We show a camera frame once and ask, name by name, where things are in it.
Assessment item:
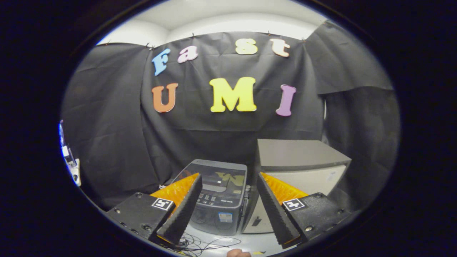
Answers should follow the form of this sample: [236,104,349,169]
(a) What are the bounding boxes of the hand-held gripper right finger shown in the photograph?
[256,172,352,249]

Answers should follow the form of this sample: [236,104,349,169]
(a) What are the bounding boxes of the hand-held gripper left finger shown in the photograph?
[105,173,203,246]

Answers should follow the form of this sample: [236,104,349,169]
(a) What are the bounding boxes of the dark grey washing machine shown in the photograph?
[171,159,248,236]

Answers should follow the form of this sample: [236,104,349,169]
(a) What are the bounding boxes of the small silver cabinet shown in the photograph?
[242,138,352,234]

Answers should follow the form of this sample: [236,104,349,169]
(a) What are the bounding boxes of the black backdrop cloth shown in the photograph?
[61,20,400,211]

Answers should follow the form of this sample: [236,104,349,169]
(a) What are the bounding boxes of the white and blue device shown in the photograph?
[59,120,82,187]

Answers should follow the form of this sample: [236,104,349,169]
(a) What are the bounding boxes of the thin black cables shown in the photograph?
[157,232,243,256]

